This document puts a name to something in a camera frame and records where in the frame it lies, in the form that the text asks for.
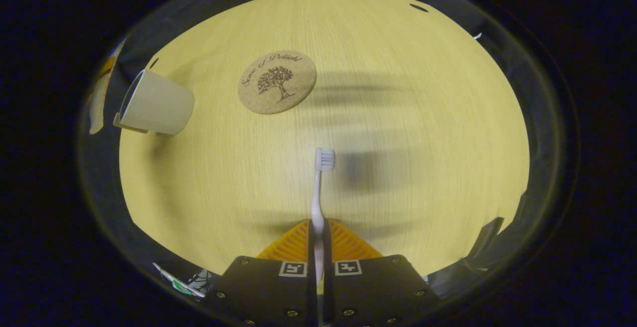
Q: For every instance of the round cork coaster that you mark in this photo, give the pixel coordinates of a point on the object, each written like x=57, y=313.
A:
x=277, y=82

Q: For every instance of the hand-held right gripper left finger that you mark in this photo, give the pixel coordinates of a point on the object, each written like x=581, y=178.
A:
x=268, y=292

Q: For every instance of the white cup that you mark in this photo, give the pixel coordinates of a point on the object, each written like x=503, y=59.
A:
x=159, y=103

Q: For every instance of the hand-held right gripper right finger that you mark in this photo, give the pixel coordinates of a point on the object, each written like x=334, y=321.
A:
x=378, y=292

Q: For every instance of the white green packet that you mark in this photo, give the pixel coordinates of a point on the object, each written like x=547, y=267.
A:
x=179, y=283

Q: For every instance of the white toothbrush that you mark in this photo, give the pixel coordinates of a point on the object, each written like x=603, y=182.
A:
x=317, y=202

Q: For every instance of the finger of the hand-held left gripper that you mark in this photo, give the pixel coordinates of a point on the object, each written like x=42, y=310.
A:
x=98, y=98

